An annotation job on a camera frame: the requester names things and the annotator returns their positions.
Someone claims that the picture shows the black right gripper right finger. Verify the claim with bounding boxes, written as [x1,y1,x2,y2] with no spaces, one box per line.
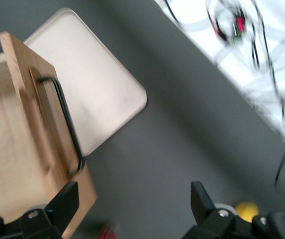
[182,181,240,239]

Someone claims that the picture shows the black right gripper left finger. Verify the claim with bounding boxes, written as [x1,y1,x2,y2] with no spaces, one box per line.
[0,181,81,239]

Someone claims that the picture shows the oak drawer front with handle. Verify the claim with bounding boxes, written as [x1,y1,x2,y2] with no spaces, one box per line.
[0,31,98,239]

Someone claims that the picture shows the black metal drawer handle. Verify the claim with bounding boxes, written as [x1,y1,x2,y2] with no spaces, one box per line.
[36,75,86,175]

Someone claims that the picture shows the yellow lemon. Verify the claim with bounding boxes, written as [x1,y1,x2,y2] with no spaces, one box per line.
[233,201,260,224]

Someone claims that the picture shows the red cola bottle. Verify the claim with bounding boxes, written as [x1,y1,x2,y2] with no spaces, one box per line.
[96,222,121,239]

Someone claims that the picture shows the beige plastic tray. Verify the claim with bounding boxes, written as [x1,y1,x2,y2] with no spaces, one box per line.
[22,7,148,158]

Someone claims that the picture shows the black looped cable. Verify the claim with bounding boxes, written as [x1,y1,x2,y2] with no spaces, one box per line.
[273,143,285,192]

